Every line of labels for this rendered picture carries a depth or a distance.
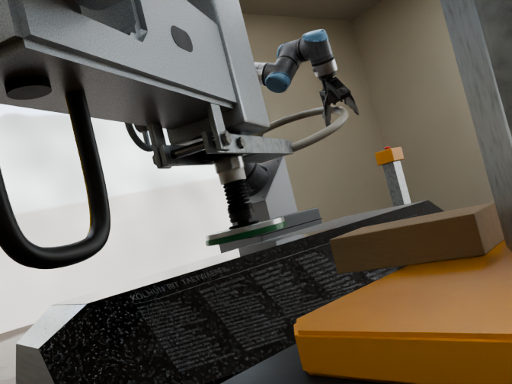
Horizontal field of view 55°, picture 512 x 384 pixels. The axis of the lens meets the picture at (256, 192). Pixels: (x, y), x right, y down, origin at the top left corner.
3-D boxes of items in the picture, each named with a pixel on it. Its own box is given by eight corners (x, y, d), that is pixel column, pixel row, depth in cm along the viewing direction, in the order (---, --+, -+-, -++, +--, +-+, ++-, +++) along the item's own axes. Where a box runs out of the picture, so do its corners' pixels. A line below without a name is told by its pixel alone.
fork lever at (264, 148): (225, 148, 107) (219, 126, 107) (150, 171, 114) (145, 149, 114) (304, 150, 172) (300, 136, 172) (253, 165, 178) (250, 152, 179)
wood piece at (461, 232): (506, 238, 64) (496, 200, 65) (485, 255, 57) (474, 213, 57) (369, 258, 77) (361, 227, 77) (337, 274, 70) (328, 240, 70)
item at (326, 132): (344, 139, 165) (342, 130, 164) (215, 176, 182) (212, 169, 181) (353, 101, 208) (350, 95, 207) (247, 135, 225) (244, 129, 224)
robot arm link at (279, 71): (139, 61, 212) (283, 75, 184) (153, 42, 218) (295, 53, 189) (150, 81, 221) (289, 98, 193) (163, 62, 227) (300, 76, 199)
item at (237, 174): (240, 178, 128) (237, 165, 128) (216, 185, 130) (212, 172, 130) (250, 178, 134) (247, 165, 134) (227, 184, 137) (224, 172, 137)
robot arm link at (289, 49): (270, 58, 197) (294, 51, 189) (280, 39, 203) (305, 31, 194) (283, 75, 203) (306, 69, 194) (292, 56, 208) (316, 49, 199)
